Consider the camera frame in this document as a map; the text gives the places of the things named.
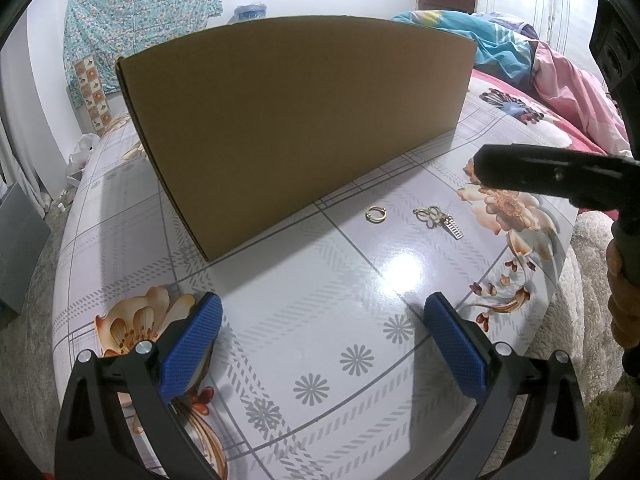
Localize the brown cardboard box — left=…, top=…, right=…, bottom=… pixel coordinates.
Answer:
left=115, top=14, right=477, bottom=262

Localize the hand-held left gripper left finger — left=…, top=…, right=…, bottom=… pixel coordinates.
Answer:
left=54, top=291, right=223, bottom=480

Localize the white plastic bag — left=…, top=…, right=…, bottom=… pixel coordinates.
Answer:
left=67, top=132, right=101, bottom=176

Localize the floral vinyl table cover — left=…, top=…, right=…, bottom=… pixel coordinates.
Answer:
left=52, top=92, right=581, bottom=480

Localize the pink blanket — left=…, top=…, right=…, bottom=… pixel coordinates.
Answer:
left=482, top=12, right=633, bottom=156

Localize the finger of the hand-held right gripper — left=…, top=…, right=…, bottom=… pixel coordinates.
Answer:
left=472, top=144, right=636, bottom=211

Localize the pink floral bedsheet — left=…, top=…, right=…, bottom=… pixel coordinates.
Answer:
left=470, top=69, right=608, bottom=156

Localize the white green fluffy blanket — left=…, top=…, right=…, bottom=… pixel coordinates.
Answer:
left=565, top=210, right=640, bottom=480

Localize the grey box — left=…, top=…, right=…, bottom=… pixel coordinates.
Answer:
left=0, top=180, right=51, bottom=313

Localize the white wardrobe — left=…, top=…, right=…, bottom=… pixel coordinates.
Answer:
left=475, top=0, right=608, bottom=86

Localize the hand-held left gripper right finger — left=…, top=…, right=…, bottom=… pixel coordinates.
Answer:
left=424, top=292, right=591, bottom=480

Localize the teal floral hanging cloth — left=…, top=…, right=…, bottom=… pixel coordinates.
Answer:
left=64, top=0, right=223, bottom=136

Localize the person's right hand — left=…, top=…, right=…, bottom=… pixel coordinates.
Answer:
left=606, top=240, right=640, bottom=348

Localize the blue water jug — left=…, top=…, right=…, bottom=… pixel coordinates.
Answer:
left=232, top=4, right=268, bottom=23

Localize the gold butterfly earring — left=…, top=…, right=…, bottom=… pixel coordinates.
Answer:
left=412, top=205, right=443, bottom=226

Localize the blue patterned blanket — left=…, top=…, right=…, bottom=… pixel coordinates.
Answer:
left=392, top=10, right=541, bottom=83

